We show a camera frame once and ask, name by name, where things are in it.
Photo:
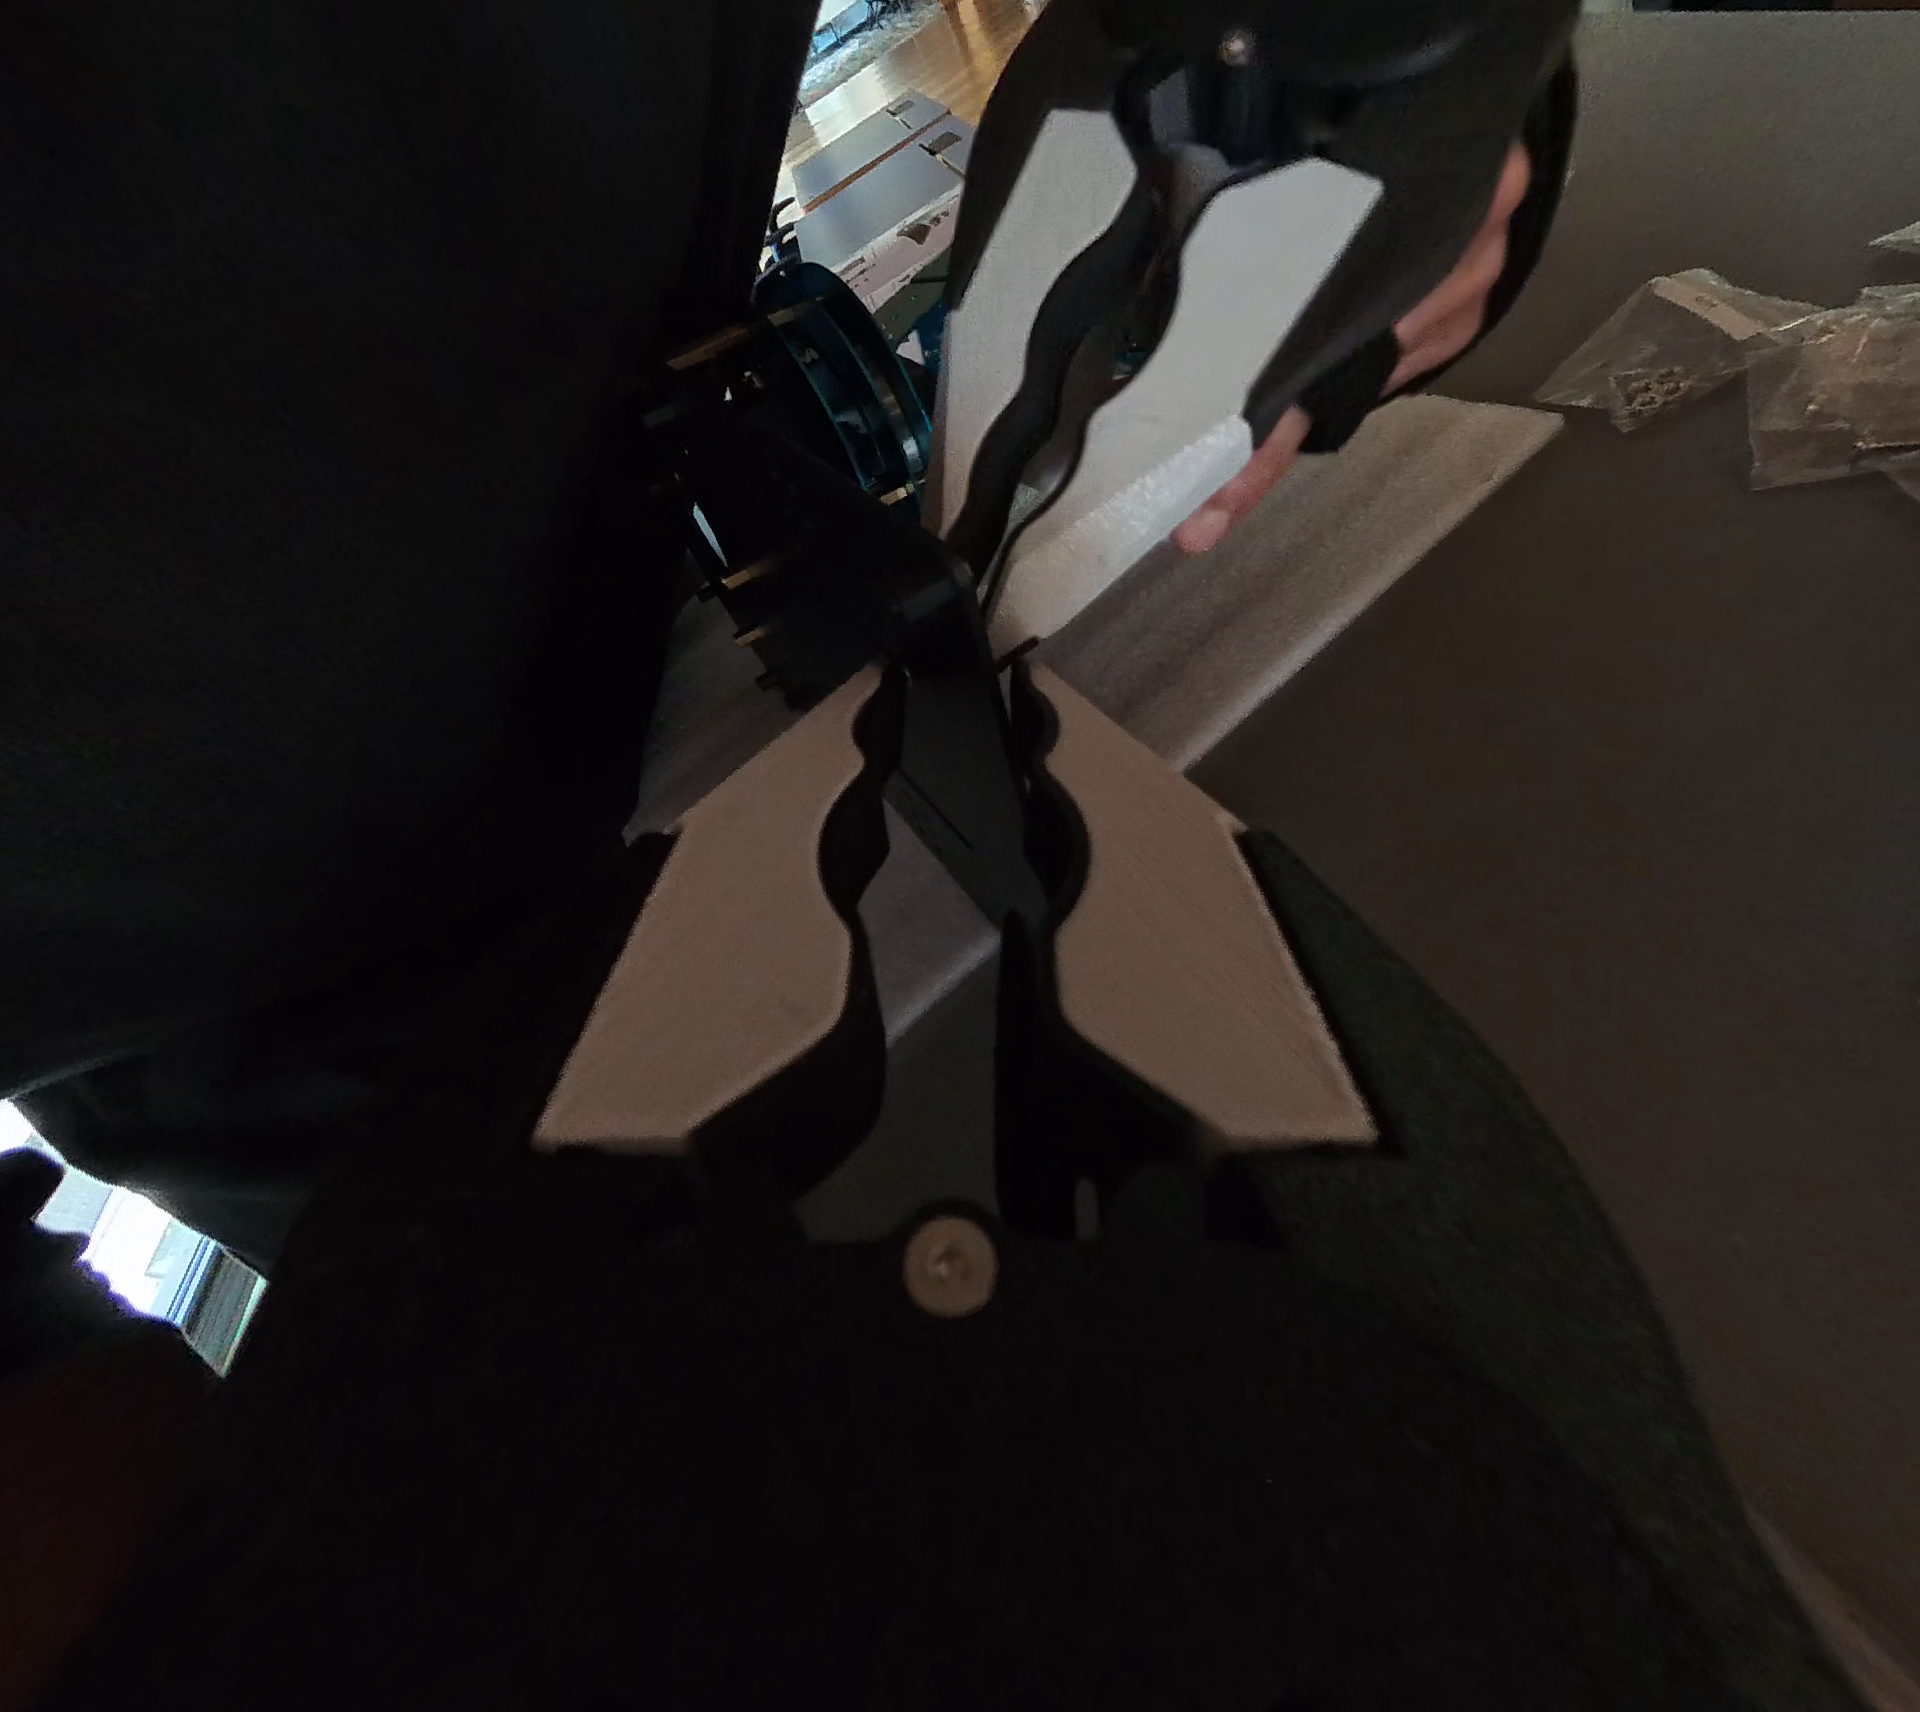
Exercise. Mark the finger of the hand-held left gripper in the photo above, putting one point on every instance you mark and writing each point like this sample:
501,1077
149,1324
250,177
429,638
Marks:
1260,272
1034,242

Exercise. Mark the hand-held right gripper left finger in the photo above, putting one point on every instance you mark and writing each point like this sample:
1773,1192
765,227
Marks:
721,993

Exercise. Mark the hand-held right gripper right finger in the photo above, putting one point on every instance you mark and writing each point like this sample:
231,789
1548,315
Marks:
1200,993

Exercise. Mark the blue hobby robot arm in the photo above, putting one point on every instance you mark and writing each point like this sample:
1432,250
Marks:
811,542

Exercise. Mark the person's left hand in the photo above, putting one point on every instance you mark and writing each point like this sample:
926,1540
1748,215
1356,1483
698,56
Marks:
1455,287

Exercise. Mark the printed instruction manual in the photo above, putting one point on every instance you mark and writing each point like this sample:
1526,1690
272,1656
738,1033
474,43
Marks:
901,242

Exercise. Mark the white foam sheet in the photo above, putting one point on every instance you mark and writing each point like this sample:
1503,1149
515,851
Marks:
1424,466

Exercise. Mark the small clear parts bag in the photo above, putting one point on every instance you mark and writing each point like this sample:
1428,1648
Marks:
1845,392
1899,238
1665,347

